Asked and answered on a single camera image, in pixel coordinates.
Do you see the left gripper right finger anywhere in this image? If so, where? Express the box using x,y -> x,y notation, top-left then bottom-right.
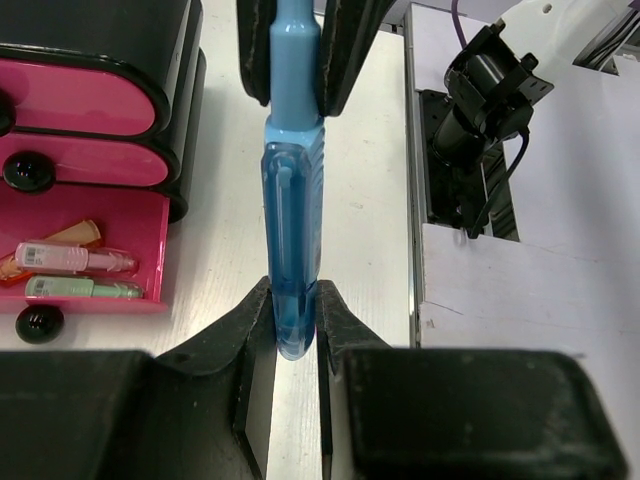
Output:
316,280 -> 630,479

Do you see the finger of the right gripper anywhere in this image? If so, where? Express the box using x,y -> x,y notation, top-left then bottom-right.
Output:
236,0 -> 275,106
314,0 -> 394,117

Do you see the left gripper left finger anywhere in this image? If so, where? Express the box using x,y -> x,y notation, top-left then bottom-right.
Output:
1,279 -> 277,479

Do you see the black drawer organizer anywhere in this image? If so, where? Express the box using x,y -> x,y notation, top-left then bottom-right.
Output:
1,1 -> 206,221

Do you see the blue correction tape pen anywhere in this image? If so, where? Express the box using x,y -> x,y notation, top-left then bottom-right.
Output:
261,1 -> 325,361

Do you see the green correction tape pen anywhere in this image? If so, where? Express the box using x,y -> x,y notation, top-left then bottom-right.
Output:
25,275 -> 144,299

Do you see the orange eraser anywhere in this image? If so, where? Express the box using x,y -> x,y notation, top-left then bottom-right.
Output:
1,220 -> 104,287

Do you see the pink top drawer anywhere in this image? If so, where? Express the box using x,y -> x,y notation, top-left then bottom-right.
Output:
1,59 -> 156,137

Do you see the pink drawer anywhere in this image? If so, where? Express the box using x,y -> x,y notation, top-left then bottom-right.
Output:
1,185 -> 170,349
1,133 -> 175,194
1,59 -> 156,137

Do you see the pink correction tape pen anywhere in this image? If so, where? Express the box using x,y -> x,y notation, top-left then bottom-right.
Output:
15,242 -> 138,273

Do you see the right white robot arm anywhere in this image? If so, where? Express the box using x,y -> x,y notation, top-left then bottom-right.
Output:
236,1 -> 628,167

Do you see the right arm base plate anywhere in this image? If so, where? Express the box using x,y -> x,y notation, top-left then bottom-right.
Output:
418,89 -> 507,231

